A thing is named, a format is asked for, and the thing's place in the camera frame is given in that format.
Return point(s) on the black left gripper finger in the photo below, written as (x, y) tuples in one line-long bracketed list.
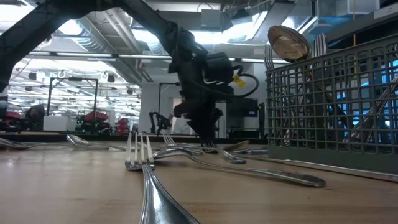
[(212, 133), (199, 132)]

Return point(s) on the black background robot arm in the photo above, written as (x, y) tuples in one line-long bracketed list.
[(160, 121)]

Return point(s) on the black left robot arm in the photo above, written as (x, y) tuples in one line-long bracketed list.
[(46, 18)]

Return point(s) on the black cabinet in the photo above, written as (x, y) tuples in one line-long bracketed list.
[(245, 107)]

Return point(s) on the long ceiling light strip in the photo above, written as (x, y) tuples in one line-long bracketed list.
[(146, 57)]

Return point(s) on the red bag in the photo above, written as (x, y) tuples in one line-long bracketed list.
[(122, 124), (96, 116)]

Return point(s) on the grey mesh cutlery caddy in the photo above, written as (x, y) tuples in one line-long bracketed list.
[(326, 158)]

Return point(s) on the white box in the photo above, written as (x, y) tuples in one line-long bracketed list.
[(59, 124)]

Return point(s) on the black gantry frame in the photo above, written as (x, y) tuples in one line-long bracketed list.
[(72, 79), (168, 83)]

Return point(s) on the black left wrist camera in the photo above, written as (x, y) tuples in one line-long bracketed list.
[(219, 67)]

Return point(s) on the grey ceiling duct box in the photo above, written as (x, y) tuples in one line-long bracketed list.
[(213, 17)]

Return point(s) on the black metal table frame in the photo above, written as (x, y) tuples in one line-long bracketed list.
[(46, 137)]

